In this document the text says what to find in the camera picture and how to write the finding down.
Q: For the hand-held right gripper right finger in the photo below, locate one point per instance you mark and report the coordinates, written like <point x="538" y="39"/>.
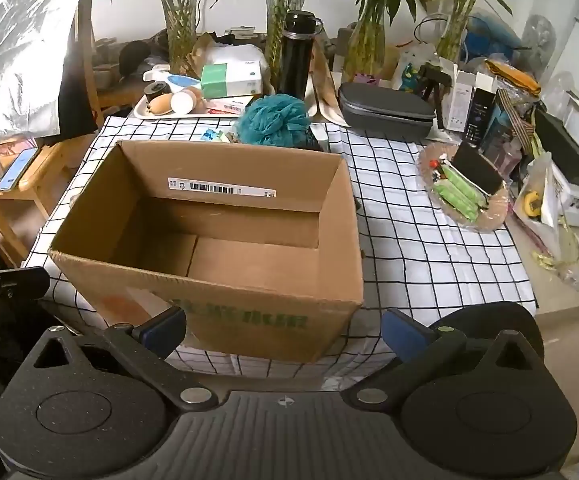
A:
<point x="402" y="332"/>

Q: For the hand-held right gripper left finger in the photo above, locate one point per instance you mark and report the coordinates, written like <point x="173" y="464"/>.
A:
<point x="167" y="332"/>

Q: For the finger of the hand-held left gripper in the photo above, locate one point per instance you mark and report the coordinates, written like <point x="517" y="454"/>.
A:
<point x="14" y="282"/>

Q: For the brown cardboard box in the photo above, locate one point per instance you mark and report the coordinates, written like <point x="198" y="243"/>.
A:
<point x="249" y="305"/>

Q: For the teal mesh bath pouf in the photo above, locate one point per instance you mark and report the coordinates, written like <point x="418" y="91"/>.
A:
<point x="274" y="120"/>

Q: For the black checked white tablecloth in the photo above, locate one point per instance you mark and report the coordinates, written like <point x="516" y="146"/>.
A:
<point x="409" y="260"/>

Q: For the blue smartphone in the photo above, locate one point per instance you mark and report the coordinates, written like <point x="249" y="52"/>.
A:
<point x="16" y="170"/>

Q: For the green wipes packet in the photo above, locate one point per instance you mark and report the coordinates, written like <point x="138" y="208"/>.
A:
<point x="452" y="202"/>
<point x="464" y="185"/>

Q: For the woven round basket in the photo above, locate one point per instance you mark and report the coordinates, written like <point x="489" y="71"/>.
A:
<point x="494" y="212"/>

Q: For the black sponge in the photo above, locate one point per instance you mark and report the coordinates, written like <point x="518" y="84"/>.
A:
<point x="477" y="167"/>

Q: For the long white tray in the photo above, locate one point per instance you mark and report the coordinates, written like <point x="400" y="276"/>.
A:
<point x="142" y="110"/>

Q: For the silver foil bag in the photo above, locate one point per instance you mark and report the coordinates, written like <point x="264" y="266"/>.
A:
<point x="14" y="60"/>

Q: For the grey zip case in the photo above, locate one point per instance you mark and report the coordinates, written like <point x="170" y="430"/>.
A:
<point x="384" y="110"/>

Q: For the tan egg-shaped pouch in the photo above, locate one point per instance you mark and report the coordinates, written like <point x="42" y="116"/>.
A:
<point x="160" y="105"/>

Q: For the black product carton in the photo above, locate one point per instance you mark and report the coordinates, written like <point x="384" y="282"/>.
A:
<point x="482" y="115"/>

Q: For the white round jar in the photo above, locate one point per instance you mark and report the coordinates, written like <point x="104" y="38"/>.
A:
<point x="184" y="101"/>

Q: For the flat white barcode box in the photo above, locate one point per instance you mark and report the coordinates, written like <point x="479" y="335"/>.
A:
<point x="224" y="106"/>

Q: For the black tape roll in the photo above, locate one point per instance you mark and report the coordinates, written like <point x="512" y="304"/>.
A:
<point x="157" y="91"/>

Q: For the open white carton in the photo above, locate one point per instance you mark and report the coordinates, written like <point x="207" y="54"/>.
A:
<point x="462" y="100"/>

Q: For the black storage box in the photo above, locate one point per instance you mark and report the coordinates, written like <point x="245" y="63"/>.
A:
<point x="569" y="155"/>

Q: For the white blue spray bottle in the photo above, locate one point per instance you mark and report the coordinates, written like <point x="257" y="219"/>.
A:
<point x="179" y="81"/>

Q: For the black mini tripod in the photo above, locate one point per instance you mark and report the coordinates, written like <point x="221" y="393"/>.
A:
<point x="432" y="80"/>

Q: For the black round object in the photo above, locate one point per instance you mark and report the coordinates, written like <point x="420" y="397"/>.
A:
<point x="134" y="57"/>

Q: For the green white tissue box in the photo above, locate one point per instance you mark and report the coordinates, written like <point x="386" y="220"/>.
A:
<point x="229" y="80"/>

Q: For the kraft paper bag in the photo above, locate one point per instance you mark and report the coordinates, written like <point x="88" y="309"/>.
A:
<point x="202" y="50"/>
<point x="322" y="80"/>

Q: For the patterned white plastic bag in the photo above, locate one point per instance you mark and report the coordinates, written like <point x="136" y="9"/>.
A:
<point x="412" y="67"/>

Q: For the yellow cloth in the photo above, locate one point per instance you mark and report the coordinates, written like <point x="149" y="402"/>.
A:
<point x="512" y="77"/>

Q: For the black thermos bottle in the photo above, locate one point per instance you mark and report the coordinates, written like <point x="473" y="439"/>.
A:
<point x="294" y="60"/>

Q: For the glass vase with lucky bamboo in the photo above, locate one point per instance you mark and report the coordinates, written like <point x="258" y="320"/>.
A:
<point x="367" y="35"/>
<point x="272" y="20"/>
<point x="179" y="25"/>
<point x="454" y="30"/>

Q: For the blue plush toy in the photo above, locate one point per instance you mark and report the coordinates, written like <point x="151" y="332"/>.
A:
<point x="494" y="37"/>

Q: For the wooden frame post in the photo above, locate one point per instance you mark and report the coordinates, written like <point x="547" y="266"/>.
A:
<point x="88" y="60"/>

